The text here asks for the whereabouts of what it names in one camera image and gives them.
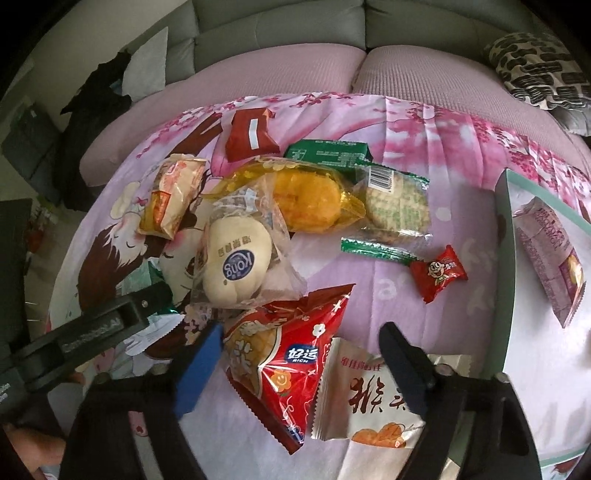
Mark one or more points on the cracker packet with green print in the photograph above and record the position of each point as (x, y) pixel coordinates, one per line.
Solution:
(397, 207)

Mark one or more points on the teal cardboard box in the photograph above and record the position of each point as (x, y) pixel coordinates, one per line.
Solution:
(531, 369)

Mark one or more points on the white pillow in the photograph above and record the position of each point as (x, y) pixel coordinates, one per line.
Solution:
(147, 64)

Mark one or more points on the person's left hand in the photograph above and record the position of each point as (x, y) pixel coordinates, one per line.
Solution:
(32, 445)

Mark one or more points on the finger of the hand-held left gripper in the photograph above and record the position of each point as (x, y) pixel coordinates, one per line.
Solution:
(147, 304)

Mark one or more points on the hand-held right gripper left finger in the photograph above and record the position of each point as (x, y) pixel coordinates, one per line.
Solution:
(198, 369)

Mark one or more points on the red triangular snack bag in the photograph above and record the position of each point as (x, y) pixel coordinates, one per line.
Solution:
(286, 364)

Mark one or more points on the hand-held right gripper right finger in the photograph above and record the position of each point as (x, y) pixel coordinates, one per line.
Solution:
(413, 381)

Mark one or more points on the green foil packet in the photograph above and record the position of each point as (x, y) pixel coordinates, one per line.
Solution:
(159, 334)

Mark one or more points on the orange bread packet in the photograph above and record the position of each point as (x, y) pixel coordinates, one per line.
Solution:
(171, 198)

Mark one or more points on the clear packet with green edge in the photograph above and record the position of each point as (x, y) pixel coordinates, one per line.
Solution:
(374, 250)

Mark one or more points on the grey sofa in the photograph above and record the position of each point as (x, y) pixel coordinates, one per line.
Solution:
(277, 23)

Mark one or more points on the pink snack packet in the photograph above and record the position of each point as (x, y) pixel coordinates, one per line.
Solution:
(549, 258)

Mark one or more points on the white bun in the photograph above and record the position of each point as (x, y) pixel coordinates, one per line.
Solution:
(235, 263)

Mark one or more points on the yellow cake in clear packet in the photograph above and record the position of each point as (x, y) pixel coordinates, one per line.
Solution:
(304, 198)

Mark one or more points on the white packet with red characters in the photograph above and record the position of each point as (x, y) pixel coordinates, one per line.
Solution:
(364, 397)

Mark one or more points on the green snack packet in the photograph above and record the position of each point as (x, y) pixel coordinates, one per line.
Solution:
(323, 154)

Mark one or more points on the dark clothing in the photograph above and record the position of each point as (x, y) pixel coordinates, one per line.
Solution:
(92, 124)

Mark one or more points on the red snack packet white stripe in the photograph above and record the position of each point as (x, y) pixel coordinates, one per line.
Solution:
(242, 138)

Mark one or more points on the leopard print pillow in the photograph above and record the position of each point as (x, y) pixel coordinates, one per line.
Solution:
(535, 69)

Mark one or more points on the small red candy packet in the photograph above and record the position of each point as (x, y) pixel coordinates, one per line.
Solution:
(436, 274)

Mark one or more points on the dark grey object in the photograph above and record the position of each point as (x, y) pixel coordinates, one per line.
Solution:
(27, 138)

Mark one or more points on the pink printed blanket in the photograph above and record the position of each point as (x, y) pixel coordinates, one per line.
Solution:
(461, 138)

